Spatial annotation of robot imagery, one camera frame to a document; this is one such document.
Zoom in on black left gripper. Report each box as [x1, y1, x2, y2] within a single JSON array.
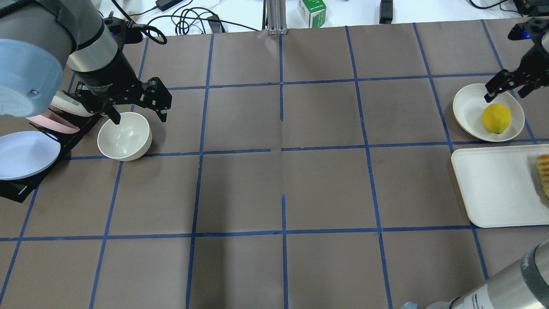
[[74, 54, 172, 125]]

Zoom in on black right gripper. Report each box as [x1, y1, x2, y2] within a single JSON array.
[[485, 33, 549, 103]]

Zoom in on yellow lemon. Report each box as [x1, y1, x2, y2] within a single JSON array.
[[482, 103, 512, 134]]

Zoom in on cream ceramic bowl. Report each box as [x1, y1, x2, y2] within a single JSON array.
[[97, 112, 153, 161]]

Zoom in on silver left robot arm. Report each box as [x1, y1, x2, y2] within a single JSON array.
[[0, 0, 172, 124]]

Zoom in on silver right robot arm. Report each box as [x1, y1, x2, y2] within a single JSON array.
[[428, 18, 549, 309]]

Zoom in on white round plate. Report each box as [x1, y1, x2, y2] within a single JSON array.
[[452, 83, 525, 142]]

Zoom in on cream plate in rack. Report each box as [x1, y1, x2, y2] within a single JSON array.
[[51, 96, 94, 117]]

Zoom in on sliced yellow bread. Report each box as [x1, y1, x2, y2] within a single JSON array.
[[537, 153, 549, 198]]

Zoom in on pink plate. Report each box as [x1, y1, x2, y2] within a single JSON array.
[[26, 109, 80, 134]]

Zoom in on white rectangular tray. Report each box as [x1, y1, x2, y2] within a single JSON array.
[[451, 145, 549, 227]]

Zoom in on light blue plate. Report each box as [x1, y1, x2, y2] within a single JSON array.
[[0, 131, 61, 181]]

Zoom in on black plate rack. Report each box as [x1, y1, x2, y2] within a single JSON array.
[[0, 112, 102, 202]]

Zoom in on black power adapter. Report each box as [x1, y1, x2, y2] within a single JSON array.
[[379, 0, 394, 24]]

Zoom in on green white carton box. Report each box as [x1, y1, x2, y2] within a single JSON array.
[[298, 0, 327, 29]]

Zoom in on black cable bundle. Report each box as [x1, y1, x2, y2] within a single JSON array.
[[112, 0, 260, 36]]

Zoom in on aluminium frame post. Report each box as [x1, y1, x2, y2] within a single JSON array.
[[262, 0, 288, 35]]

